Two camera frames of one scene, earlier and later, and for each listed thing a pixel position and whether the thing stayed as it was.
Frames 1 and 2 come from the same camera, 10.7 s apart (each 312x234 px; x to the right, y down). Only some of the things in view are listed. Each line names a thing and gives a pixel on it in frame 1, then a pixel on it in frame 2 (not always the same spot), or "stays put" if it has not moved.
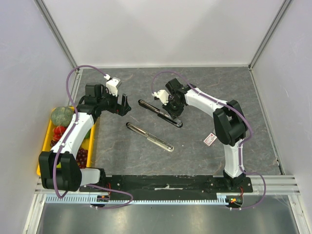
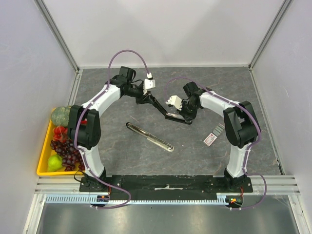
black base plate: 170,184 stays put
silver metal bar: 150,138 stays put
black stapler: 162,115 -> 171,117
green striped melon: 61,115 stays put
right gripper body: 174,107 -> 185,113
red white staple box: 210,139 stays put
